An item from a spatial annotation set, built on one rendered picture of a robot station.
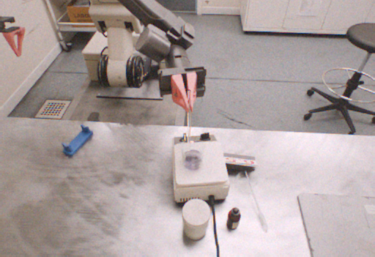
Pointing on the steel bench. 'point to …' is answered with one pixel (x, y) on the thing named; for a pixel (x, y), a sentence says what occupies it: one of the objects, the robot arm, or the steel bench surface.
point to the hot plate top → (217, 173)
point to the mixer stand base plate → (338, 224)
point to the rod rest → (78, 141)
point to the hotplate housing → (184, 194)
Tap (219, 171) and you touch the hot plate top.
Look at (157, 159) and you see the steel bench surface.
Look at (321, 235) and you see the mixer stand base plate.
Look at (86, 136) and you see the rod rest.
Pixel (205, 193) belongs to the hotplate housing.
